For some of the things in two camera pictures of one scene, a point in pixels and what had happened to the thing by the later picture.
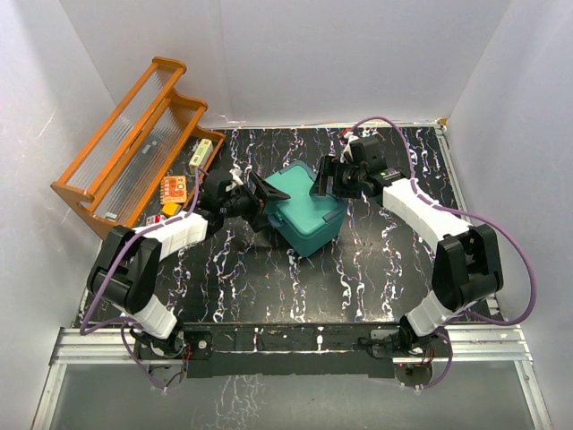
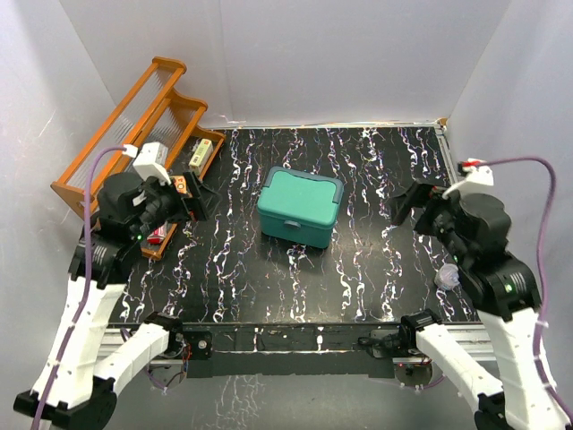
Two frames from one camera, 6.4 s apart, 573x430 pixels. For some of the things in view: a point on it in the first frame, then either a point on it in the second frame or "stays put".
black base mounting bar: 292,349 stays put
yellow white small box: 201,154 stays put
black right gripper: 329,167 → 418,196
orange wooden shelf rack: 145,161 stays put
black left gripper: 258,218 → 150,184
